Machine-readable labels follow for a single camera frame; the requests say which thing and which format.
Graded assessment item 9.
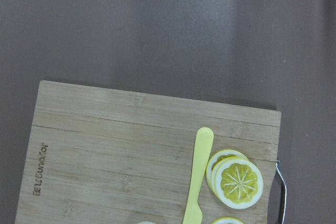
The lemon slice upper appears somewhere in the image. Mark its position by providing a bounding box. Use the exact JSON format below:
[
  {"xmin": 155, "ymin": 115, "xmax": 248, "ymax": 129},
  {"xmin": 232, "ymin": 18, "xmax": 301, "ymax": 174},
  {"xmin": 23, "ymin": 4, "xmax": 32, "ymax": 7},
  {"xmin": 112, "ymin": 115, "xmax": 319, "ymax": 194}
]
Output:
[{"xmin": 212, "ymin": 217, "xmax": 244, "ymax": 224}]

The bamboo cutting board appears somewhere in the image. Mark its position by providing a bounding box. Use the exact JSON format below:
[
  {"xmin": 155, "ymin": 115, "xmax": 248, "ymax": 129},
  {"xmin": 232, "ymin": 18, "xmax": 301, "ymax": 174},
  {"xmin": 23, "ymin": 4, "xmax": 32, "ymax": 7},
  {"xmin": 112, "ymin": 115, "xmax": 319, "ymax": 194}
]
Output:
[{"xmin": 15, "ymin": 80, "xmax": 281, "ymax": 223}]

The lemon slice bottom stacked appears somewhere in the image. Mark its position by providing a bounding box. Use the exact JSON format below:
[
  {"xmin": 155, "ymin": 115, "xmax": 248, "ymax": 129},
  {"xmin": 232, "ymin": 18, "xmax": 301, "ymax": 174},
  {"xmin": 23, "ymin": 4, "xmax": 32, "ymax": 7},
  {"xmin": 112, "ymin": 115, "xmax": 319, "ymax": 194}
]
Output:
[{"xmin": 205, "ymin": 149, "xmax": 248, "ymax": 191}]

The white steamed bun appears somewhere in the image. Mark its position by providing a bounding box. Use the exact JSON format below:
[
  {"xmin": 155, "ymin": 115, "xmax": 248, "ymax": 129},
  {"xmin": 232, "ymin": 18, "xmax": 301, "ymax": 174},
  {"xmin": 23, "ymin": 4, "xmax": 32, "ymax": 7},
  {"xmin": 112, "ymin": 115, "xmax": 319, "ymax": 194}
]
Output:
[{"xmin": 137, "ymin": 221, "xmax": 156, "ymax": 224}]

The yellow plastic knife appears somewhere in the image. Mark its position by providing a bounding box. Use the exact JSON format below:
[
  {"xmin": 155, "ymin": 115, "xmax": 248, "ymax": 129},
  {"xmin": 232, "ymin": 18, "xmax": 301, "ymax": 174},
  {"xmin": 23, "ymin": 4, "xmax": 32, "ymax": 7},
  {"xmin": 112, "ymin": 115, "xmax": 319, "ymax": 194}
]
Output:
[{"xmin": 182, "ymin": 127, "xmax": 214, "ymax": 224}]

